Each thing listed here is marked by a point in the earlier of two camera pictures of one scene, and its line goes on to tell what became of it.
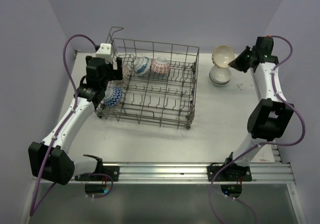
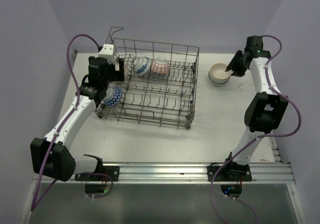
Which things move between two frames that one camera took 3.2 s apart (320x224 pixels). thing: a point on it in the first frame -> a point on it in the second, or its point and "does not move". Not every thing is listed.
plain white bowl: [223, 55] -> [218, 70]
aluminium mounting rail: [262, 173] does not move
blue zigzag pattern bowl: [113, 96] does not move
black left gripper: [116, 74] does not move
